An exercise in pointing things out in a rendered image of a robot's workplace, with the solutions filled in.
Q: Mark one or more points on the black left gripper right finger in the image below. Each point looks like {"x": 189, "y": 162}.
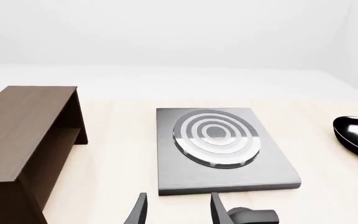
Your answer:
{"x": 219, "y": 211}

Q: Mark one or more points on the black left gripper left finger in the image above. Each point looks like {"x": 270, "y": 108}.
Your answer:
{"x": 138, "y": 213}

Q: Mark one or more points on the flat grey stove plate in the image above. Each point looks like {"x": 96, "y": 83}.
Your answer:
{"x": 219, "y": 151}

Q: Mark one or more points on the black frying pan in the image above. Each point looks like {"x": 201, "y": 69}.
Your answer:
{"x": 357, "y": 138}

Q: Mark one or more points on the dark brown wooden shelf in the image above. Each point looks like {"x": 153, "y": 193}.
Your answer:
{"x": 20, "y": 149}

